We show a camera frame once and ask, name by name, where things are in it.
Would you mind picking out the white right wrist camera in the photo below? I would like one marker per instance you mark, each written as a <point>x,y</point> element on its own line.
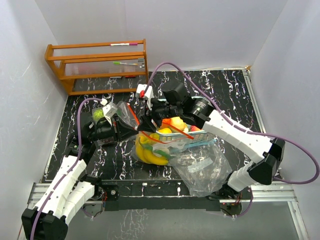
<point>145,92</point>

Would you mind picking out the clear zip top bag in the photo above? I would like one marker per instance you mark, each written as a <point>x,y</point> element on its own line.
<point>104,123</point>

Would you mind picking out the clear zip bag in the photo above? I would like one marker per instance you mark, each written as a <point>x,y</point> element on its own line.
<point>169,149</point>
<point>104,123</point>
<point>202,167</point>

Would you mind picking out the green custard apple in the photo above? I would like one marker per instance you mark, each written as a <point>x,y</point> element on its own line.
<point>97,115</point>

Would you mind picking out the yellow pear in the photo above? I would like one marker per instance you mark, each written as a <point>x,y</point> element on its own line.
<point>164,131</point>

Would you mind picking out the yellow bananas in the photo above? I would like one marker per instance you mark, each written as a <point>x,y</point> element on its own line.
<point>144,151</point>

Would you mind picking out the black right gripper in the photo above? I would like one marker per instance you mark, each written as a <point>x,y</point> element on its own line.
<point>146,124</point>

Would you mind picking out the teal plastic basket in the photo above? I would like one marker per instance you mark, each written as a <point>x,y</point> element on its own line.
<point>191,133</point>

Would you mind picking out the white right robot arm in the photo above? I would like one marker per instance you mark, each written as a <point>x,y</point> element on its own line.
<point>265,154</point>

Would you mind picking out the pink white marker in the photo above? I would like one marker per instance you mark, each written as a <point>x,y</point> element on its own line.
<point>124,44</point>

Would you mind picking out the black metal base rail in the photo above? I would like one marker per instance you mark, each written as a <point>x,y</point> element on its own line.
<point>123,195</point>

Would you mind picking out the green white marker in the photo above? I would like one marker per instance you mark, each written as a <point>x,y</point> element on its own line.
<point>125,63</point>

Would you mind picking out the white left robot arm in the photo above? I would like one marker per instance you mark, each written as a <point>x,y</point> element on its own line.
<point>49,219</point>

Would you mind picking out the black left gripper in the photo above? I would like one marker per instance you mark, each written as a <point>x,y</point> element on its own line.
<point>119,129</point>

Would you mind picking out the wooden rack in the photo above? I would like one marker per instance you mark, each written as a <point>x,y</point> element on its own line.
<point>84,61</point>

